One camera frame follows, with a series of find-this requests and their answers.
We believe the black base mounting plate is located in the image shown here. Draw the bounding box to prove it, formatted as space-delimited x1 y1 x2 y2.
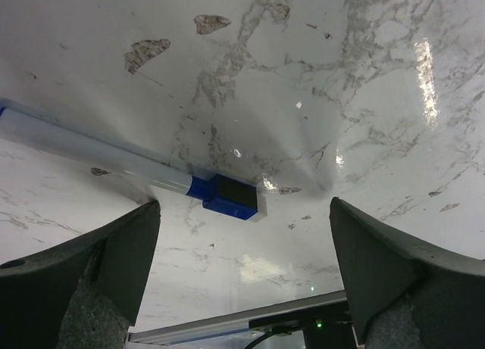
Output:
246 301 358 349

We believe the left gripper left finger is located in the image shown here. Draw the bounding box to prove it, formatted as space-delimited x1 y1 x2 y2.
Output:
1 200 161 348

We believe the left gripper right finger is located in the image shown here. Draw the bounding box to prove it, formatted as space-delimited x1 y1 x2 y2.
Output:
330 198 484 348

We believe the white blue pen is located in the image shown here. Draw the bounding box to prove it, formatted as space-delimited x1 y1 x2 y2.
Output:
1 98 268 222

